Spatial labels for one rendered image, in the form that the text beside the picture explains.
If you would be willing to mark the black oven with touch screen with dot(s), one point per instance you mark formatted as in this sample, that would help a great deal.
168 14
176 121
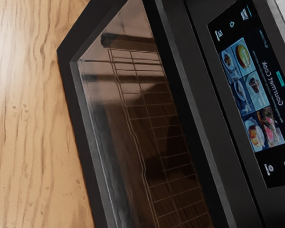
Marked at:
204 95

